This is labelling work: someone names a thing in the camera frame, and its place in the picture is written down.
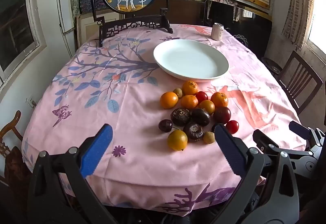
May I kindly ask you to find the dark slatted wooden chair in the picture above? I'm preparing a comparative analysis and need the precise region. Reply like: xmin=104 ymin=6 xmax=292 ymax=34
xmin=276 ymin=50 xmax=323 ymax=116

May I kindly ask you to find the wooden framed panel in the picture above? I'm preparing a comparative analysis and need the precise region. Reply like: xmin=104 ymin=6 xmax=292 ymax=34
xmin=76 ymin=13 xmax=121 ymax=48

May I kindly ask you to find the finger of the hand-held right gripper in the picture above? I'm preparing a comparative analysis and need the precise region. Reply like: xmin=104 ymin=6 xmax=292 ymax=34
xmin=289 ymin=121 xmax=326 ymax=151
xmin=253 ymin=129 xmax=310 ymax=161

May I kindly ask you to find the dark water chestnut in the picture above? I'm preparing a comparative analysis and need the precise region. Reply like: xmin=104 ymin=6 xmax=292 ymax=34
xmin=183 ymin=122 xmax=204 ymax=141
xmin=171 ymin=108 xmax=191 ymax=127
xmin=191 ymin=108 xmax=211 ymax=126

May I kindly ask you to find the white wall socket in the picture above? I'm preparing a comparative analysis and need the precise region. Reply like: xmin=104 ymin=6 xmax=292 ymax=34
xmin=26 ymin=95 xmax=37 ymax=109

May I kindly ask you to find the pale drink can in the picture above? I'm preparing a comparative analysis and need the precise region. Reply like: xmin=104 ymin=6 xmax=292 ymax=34
xmin=211 ymin=23 xmax=225 ymax=41

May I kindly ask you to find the black cabinet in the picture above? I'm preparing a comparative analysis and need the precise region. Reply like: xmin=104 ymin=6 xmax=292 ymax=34
xmin=205 ymin=0 xmax=273 ymax=58

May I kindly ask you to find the dark red plum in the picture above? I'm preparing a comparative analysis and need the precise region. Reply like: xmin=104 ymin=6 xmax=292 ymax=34
xmin=213 ymin=106 xmax=231 ymax=124

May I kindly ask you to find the white framed window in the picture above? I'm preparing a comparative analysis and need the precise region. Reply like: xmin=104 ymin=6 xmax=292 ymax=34
xmin=0 ymin=0 xmax=47 ymax=92

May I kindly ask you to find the woven window blind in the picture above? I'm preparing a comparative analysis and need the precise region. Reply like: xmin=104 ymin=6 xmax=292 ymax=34
xmin=281 ymin=0 xmax=315 ymax=50

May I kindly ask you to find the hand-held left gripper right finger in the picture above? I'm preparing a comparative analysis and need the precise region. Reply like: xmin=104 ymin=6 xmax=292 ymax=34
xmin=211 ymin=124 xmax=300 ymax=224

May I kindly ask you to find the pink printed tablecloth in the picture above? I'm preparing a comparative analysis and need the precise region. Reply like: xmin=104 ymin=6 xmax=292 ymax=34
xmin=22 ymin=23 xmax=307 ymax=214

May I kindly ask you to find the white round plate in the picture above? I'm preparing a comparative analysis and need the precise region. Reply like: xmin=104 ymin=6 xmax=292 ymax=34
xmin=153 ymin=39 xmax=229 ymax=83

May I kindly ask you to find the small smooth orange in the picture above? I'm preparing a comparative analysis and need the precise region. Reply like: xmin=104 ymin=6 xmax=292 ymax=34
xmin=198 ymin=99 xmax=215 ymax=115

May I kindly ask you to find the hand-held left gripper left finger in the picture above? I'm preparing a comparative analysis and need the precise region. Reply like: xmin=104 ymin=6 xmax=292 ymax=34
xmin=27 ymin=123 xmax=114 ymax=224

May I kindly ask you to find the white door panel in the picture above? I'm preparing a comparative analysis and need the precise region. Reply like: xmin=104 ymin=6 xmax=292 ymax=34
xmin=56 ymin=0 xmax=77 ymax=58

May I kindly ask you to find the curved brown wooden chair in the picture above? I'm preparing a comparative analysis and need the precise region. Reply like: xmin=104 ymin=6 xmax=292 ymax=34
xmin=0 ymin=110 xmax=33 ymax=184

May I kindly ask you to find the bright window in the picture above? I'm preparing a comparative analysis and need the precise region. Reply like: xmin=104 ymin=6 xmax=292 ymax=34
xmin=307 ymin=0 xmax=326 ymax=62

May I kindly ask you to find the large smooth orange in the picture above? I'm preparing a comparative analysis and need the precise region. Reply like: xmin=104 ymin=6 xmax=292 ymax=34
xmin=160 ymin=92 xmax=179 ymax=109

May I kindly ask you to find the dark round stool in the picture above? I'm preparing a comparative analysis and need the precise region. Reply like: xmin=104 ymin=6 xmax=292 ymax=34
xmin=262 ymin=57 xmax=282 ymax=75

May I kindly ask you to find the yellow-orange round fruit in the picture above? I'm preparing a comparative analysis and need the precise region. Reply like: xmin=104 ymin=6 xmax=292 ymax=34
xmin=167 ymin=130 xmax=188 ymax=151

